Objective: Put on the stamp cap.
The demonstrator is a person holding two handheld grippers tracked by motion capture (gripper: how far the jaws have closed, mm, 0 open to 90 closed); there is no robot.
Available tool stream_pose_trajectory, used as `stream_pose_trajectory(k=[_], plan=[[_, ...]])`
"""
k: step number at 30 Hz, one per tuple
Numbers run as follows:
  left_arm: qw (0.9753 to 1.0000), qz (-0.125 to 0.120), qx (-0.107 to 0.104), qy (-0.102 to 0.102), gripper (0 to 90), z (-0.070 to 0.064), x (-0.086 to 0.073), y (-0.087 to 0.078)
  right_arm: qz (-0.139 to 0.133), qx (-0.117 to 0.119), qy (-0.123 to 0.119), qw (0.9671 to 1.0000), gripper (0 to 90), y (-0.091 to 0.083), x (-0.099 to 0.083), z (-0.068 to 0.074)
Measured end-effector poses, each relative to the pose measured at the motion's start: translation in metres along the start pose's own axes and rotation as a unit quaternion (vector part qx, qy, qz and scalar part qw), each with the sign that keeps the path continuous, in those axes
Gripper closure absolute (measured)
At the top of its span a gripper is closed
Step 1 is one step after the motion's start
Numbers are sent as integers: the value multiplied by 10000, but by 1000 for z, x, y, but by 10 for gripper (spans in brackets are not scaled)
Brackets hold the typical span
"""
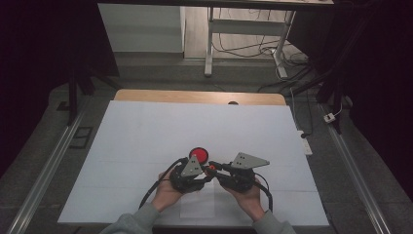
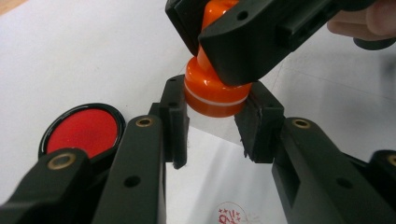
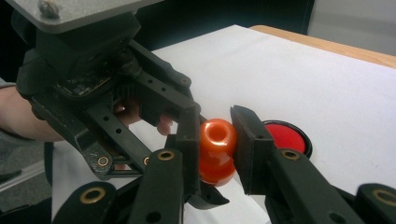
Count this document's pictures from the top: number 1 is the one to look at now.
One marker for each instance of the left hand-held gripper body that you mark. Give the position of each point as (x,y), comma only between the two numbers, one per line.
(186,182)

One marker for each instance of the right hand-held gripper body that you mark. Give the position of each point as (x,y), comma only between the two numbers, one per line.
(240,180)

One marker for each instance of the small orange round piece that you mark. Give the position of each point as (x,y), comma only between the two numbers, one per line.
(211,167)

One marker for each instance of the round red ink pad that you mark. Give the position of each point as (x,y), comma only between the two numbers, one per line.
(199,152)

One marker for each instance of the white paper sheet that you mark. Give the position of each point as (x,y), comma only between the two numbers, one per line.
(198,208)

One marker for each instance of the person's right hand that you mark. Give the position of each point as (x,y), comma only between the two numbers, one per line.
(248,200)

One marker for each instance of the person's left hand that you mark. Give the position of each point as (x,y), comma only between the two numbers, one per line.
(165,195)

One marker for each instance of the large white table cover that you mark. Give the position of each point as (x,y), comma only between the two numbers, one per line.
(146,130)

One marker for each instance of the white power strip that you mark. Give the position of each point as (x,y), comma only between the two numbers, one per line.
(306,144)

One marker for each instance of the white plug adapter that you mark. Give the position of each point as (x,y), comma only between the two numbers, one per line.
(329,118)

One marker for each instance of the black floor plate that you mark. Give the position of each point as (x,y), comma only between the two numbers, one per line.
(81,137)

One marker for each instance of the black metal stand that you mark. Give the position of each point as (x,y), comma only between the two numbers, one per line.
(73,94)
(334,84)

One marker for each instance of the white cabinet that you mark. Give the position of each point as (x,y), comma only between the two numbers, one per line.
(142,29)

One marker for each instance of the dark curtain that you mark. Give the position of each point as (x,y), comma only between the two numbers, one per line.
(32,65)
(383,81)

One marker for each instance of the aluminium floor rail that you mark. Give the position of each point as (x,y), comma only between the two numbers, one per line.
(45,172)
(354,175)

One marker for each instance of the white frame standing desk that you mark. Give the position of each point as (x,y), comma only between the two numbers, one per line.
(243,27)

